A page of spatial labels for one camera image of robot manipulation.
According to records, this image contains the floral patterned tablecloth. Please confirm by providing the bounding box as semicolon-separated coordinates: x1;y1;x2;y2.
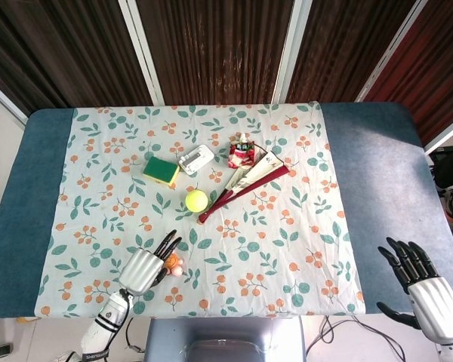
34;101;365;318

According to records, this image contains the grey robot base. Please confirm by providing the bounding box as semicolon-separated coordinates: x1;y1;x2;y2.
144;315;307;362

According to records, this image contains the orange turtle squeeze toy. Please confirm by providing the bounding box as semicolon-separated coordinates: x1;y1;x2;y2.
162;252;184;277

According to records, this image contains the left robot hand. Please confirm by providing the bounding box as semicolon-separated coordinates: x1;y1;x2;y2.
118;229;183;297

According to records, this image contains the black floor cable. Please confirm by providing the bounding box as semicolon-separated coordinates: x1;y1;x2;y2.
305;315;406;362

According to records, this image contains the yellow tennis ball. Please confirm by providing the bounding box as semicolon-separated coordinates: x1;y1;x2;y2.
184;189;209;213

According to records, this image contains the white plastic device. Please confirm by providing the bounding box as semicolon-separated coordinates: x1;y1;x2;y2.
177;144;215;176

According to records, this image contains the red snack pouch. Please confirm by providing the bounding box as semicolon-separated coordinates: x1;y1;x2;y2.
226;133;257;169

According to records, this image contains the green yellow sponge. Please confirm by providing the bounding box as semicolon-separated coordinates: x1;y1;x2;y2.
142;155;181;188

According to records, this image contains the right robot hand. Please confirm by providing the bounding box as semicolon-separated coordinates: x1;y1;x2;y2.
376;236;453;345

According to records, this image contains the dark folding screen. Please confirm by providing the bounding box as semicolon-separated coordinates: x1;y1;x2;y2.
0;0;453;144

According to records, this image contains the folding paper fan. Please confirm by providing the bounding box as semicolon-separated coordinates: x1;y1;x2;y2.
198;149;290;224

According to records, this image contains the blue table cover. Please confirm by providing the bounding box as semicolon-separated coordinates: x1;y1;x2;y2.
0;102;453;320

